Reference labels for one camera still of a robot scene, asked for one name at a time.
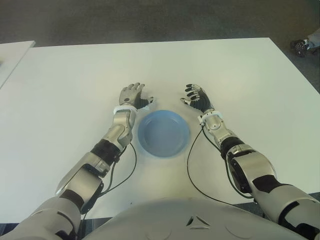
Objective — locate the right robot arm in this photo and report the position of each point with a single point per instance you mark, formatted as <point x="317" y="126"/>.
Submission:
<point x="252" y="167"/>

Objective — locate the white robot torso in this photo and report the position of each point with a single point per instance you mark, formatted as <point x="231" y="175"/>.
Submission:
<point x="175" y="225"/>

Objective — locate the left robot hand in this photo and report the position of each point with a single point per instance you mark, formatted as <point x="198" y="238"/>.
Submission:
<point x="128" y="96"/>

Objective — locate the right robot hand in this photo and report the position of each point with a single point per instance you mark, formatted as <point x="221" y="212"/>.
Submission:
<point x="202" y="102"/>

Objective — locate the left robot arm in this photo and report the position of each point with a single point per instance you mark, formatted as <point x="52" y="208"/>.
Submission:
<point x="82" y="175"/>

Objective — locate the blue plate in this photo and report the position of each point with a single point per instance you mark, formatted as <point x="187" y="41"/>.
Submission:
<point x="163" y="133"/>

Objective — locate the black shoe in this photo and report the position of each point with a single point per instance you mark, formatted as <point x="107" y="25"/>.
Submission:
<point x="298" y="47"/>

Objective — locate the grey trouser leg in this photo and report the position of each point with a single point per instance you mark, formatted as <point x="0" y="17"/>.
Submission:
<point x="314" y="41"/>

